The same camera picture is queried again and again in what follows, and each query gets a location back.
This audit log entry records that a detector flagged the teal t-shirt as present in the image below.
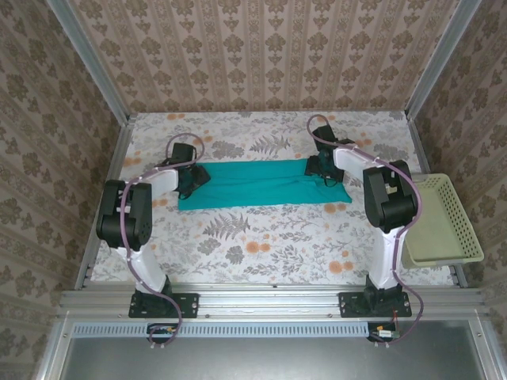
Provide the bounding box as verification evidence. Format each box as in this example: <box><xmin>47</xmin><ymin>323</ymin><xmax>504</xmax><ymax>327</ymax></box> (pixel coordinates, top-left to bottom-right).
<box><xmin>177</xmin><ymin>159</ymin><xmax>353</xmax><ymax>211</ymax></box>

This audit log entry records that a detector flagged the floral tablecloth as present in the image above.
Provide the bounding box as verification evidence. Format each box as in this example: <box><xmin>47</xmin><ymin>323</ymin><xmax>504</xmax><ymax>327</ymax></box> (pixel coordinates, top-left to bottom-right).
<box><xmin>90</xmin><ymin>110</ymin><xmax>456</xmax><ymax>286</ymax></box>

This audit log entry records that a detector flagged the pale green plastic basket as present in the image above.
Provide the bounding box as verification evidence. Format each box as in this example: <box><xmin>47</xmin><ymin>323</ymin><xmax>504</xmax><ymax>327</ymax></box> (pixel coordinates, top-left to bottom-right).
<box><xmin>398</xmin><ymin>173</ymin><xmax>485</xmax><ymax>268</ymax></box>

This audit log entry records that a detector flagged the small black circuit board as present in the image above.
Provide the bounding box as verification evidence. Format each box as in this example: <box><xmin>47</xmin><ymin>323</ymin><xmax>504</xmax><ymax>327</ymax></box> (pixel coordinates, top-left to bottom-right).
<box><xmin>367</xmin><ymin>322</ymin><xmax>401</xmax><ymax>344</ymax></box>
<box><xmin>147</xmin><ymin>322</ymin><xmax>184</xmax><ymax>345</ymax></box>

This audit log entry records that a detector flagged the grey metal sheet panel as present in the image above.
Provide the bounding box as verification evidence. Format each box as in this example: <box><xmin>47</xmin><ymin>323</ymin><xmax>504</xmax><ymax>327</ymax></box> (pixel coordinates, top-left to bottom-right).
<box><xmin>59</xmin><ymin>319</ymin><xmax>490</xmax><ymax>380</ymax></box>

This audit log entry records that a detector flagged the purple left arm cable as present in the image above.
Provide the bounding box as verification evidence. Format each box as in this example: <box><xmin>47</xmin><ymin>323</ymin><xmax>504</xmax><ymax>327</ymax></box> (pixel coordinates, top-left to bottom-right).
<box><xmin>120</xmin><ymin>133</ymin><xmax>205</xmax><ymax>352</ymax></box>

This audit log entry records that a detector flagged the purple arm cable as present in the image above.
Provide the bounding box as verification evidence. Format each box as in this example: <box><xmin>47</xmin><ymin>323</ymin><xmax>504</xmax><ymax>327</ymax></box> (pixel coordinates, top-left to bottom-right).
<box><xmin>307</xmin><ymin>114</ymin><xmax>425</xmax><ymax>349</ymax></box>
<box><xmin>120</xmin><ymin>133</ymin><xmax>205</xmax><ymax>352</ymax></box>

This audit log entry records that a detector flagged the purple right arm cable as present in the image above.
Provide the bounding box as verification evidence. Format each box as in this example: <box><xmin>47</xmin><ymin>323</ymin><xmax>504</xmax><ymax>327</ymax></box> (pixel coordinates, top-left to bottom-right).
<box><xmin>307</xmin><ymin>114</ymin><xmax>425</xmax><ymax>349</ymax></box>

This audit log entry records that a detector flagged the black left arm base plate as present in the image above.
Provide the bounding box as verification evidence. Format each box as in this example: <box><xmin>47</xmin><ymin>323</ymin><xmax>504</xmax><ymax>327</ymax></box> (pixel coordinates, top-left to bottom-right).
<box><xmin>128</xmin><ymin>291</ymin><xmax>200</xmax><ymax>319</ymax></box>

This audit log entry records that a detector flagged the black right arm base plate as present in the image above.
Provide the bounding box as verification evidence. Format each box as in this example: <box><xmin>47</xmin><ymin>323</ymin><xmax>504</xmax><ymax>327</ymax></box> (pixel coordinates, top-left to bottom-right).
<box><xmin>338</xmin><ymin>291</ymin><xmax>413</xmax><ymax>319</ymax></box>

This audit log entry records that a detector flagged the aluminium mounting rail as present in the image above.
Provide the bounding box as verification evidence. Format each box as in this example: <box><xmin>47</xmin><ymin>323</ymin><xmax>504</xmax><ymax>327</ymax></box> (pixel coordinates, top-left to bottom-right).
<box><xmin>59</xmin><ymin>283</ymin><xmax>486</xmax><ymax>317</ymax></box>

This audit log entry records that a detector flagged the aluminium frame post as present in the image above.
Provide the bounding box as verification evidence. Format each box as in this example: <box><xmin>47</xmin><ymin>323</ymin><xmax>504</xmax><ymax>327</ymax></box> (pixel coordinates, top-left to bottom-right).
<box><xmin>46</xmin><ymin>0</ymin><xmax>132</xmax><ymax>124</ymax></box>
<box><xmin>404</xmin><ymin>0</ymin><xmax>483</xmax><ymax>120</ymax></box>

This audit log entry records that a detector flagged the grey slotted cable duct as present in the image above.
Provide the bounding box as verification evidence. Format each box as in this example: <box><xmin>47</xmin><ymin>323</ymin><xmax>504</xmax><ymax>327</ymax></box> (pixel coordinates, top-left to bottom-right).
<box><xmin>73</xmin><ymin>321</ymin><xmax>370</xmax><ymax>338</ymax></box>

